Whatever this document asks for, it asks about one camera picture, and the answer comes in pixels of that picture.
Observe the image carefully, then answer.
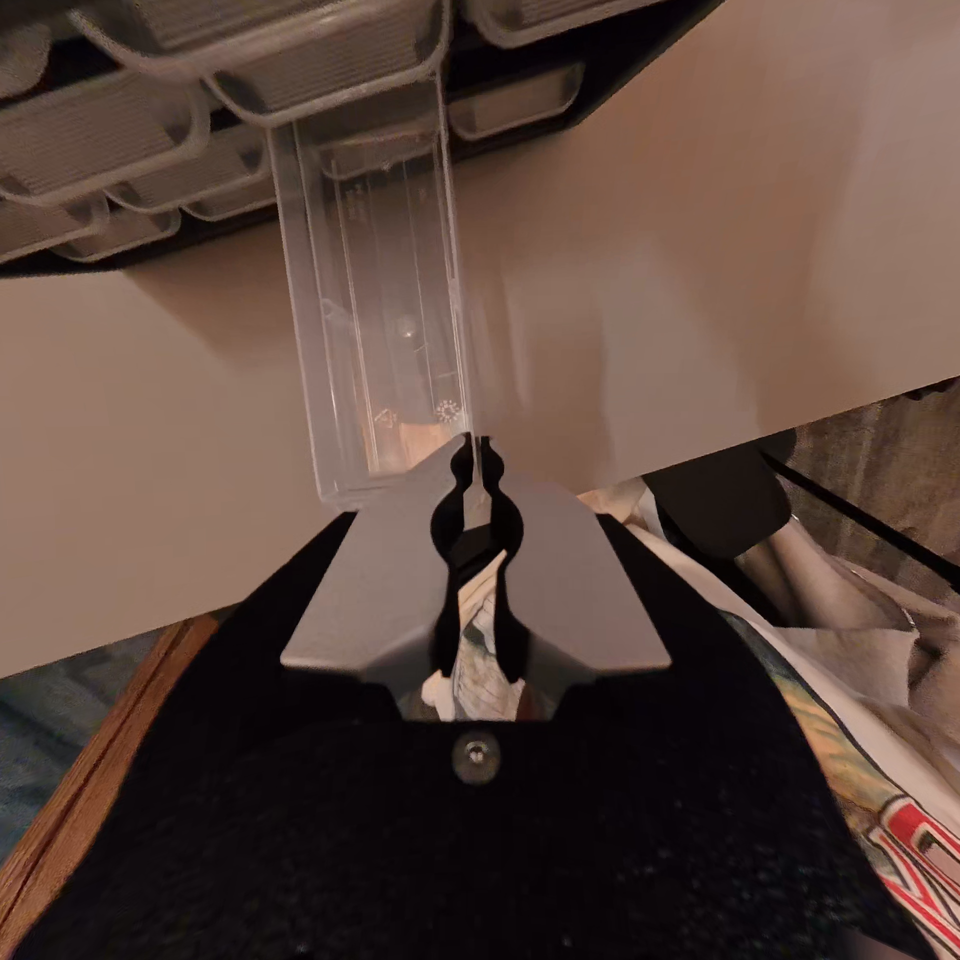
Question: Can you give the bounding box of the person's printed white shirt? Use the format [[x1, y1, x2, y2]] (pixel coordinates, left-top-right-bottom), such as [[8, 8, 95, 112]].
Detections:
[[420, 480, 960, 960]]

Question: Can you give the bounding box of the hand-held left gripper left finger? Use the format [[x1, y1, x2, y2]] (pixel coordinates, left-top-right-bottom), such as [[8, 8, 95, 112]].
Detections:
[[281, 435, 474, 717]]

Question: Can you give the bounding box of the set of frosted cabinet drawers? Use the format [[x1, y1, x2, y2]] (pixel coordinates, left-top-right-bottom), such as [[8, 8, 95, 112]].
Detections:
[[0, 0, 676, 264]]

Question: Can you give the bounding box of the clear plastic drawer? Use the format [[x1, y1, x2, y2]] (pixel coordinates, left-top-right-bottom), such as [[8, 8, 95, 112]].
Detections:
[[268, 75, 475, 513]]

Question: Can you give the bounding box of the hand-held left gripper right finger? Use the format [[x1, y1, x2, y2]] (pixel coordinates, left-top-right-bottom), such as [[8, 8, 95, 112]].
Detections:
[[480, 436, 672, 717]]

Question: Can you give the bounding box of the oak wooden frame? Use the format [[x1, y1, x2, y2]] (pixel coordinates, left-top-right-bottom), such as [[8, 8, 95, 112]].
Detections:
[[0, 615, 219, 954]]

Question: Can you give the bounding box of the black drawer cabinet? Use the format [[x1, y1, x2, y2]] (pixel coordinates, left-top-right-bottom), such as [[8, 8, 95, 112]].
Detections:
[[0, 0, 725, 282]]

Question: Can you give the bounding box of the black office chair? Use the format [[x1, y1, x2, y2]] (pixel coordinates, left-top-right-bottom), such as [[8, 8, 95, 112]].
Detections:
[[651, 442, 960, 590]]

